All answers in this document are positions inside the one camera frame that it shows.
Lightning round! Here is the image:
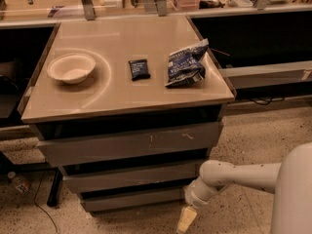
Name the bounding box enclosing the grey bottom drawer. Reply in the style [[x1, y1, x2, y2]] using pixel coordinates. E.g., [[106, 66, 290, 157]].
[[80, 185, 184, 212]]

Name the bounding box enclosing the grey drawer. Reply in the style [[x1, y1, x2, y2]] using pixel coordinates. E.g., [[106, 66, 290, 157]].
[[80, 185, 184, 212], [63, 159, 204, 193], [38, 122, 223, 167]]

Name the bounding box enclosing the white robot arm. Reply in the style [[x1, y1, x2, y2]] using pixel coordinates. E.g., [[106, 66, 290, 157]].
[[176, 142, 312, 234]]

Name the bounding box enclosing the grey middle drawer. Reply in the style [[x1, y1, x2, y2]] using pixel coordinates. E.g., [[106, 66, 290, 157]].
[[63, 159, 204, 193]]

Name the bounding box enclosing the grey top drawer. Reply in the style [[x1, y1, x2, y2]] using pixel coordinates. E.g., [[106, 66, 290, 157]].
[[38, 122, 223, 167]]

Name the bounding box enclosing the grey drawer cabinet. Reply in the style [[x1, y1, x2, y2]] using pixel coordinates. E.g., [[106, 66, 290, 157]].
[[21, 17, 234, 202]]

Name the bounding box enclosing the black table leg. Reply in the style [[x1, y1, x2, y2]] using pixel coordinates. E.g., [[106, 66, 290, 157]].
[[47, 170, 62, 208]]

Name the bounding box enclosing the blue chip bag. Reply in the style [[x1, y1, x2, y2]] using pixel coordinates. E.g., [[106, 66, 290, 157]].
[[166, 39, 209, 88]]

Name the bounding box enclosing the small dark snack packet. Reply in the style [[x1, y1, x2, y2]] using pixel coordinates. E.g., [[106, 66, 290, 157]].
[[129, 59, 150, 81]]

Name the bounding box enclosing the small bottle on floor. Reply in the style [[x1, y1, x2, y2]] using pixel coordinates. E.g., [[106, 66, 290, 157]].
[[8, 172, 30, 193]]

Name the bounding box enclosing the white paper bowl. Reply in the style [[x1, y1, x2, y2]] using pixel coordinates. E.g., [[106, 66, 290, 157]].
[[47, 53, 96, 84]]

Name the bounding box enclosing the black cable on floor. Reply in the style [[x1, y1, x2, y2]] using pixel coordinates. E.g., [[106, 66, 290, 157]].
[[33, 171, 59, 234]]

